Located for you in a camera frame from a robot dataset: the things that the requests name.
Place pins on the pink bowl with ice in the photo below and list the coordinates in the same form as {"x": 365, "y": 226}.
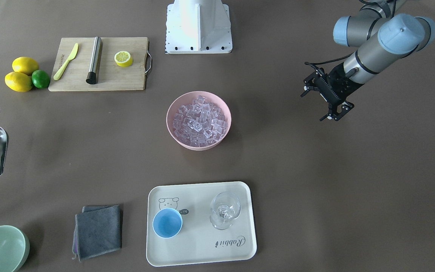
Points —
{"x": 198, "y": 120}

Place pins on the half lemon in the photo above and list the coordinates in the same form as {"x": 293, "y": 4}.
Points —
{"x": 123, "y": 59}

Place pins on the cream serving tray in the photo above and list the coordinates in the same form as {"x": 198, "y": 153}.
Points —
{"x": 198, "y": 241}

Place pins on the yellow lemon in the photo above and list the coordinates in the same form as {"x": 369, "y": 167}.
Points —
{"x": 18, "y": 81}
{"x": 25, "y": 65}

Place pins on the blue cup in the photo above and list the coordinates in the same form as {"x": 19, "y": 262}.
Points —
{"x": 167, "y": 223}

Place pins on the clear wine glass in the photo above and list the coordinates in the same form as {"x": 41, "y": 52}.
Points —
{"x": 225, "y": 208}

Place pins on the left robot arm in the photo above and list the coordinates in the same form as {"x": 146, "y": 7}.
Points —
{"x": 381, "y": 36}

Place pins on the green lime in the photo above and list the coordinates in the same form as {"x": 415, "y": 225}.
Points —
{"x": 40, "y": 79}

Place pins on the grey folded cloth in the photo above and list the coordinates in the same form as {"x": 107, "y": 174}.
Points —
{"x": 98, "y": 230}

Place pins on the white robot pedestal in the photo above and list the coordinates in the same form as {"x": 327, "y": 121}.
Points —
{"x": 198, "y": 27}

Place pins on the green bowl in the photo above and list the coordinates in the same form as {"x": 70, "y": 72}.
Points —
{"x": 14, "y": 248}

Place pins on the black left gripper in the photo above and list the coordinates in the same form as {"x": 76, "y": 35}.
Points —
{"x": 347, "y": 89}

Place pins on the wooden cutting board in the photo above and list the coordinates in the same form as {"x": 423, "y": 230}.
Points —
{"x": 110, "y": 76}

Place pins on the yellow plastic knife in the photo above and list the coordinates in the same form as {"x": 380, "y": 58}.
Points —
{"x": 70, "y": 57}

